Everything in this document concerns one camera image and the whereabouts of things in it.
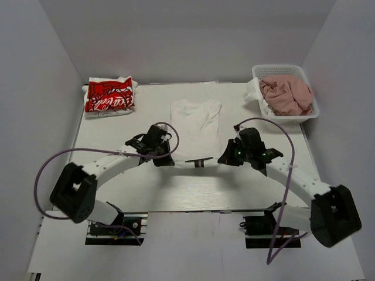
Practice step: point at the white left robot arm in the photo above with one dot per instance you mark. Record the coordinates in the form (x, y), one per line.
(75, 191)

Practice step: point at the folded red coca-cola t-shirt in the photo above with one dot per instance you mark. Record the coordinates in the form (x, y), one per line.
(108, 97)

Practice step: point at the white plastic basket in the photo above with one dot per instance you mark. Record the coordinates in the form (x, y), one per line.
(265, 70)

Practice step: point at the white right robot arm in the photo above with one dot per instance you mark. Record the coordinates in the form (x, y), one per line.
(330, 214)

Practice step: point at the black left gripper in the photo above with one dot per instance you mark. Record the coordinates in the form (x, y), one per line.
(163, 156)

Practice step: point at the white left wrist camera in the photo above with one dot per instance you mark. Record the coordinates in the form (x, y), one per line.
(166, 136)

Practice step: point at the white t-shirt black graphic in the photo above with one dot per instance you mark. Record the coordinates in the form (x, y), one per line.
(198, 129)

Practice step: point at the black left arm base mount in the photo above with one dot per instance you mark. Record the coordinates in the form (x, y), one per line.
(131, 233)

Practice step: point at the pink t-shirt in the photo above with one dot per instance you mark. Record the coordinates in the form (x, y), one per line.
(287, 95)

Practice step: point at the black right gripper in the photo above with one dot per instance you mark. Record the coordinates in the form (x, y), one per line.
(228, 155)

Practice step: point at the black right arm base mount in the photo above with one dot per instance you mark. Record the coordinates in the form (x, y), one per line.
(259, 230)

